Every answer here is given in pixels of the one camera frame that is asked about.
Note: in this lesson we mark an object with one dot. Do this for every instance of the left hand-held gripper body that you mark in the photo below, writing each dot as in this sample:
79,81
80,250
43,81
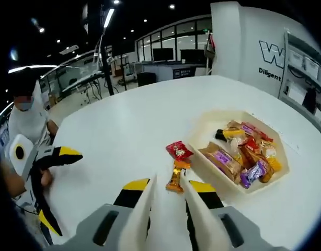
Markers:
14,142

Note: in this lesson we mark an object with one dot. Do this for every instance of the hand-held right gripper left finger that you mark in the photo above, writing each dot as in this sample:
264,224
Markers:
126,198

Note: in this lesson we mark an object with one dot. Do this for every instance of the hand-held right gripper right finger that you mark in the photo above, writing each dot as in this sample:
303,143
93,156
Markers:
215,201

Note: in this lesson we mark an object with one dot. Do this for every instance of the white food tongs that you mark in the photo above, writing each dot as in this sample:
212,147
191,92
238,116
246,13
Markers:
142,209

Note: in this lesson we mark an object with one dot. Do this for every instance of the brown purple-label food packet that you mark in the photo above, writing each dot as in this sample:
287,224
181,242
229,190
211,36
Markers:
236,125
223,160

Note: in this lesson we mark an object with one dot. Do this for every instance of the orange candy food packet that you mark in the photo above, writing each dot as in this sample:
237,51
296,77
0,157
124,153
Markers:
174,180

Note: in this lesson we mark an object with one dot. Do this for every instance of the purple candy food packet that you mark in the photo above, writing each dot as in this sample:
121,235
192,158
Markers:
254,173

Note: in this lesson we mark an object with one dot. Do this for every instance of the yellow bun food packet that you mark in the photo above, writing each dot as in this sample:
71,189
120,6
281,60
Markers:
235,145

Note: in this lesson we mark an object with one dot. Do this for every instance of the small red food packet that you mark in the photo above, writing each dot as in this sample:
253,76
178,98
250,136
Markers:
179,151

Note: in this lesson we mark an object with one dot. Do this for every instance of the black food packet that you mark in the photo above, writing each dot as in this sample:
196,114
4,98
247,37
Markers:
220,134

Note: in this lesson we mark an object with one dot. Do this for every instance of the cream food container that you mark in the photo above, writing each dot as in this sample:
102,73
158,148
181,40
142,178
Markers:
207,123

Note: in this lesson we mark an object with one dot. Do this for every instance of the person's left hand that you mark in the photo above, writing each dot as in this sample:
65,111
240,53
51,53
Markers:
46,177

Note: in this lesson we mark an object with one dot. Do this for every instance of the standing desk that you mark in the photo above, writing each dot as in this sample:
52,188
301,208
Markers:
82,79

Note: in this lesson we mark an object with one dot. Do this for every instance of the black stand pole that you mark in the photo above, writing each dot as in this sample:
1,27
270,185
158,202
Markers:
106,68

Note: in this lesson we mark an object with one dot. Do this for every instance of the ceiling air vent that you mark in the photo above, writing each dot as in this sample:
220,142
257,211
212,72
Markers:
69,49

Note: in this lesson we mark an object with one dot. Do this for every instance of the black cabinet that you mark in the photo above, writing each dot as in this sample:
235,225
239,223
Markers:
146,79

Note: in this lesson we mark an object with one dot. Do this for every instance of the grey counter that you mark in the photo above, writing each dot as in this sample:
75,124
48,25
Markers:
163,69

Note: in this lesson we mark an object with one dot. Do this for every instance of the white carton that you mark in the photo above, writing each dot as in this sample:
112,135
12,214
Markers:
295,91

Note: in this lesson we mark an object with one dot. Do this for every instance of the black bag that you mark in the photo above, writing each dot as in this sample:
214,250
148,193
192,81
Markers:
309,100

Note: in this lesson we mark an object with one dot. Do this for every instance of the black monitor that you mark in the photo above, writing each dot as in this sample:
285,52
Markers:
192,56
162,54

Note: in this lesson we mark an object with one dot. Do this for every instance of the linear ceiling light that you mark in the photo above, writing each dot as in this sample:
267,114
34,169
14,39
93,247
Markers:
109,18

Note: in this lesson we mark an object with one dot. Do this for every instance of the grey metal shelving rack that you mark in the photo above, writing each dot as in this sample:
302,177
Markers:
286,65

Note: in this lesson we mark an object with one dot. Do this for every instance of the ceiling spotlights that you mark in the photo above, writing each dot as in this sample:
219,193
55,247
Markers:
172,6

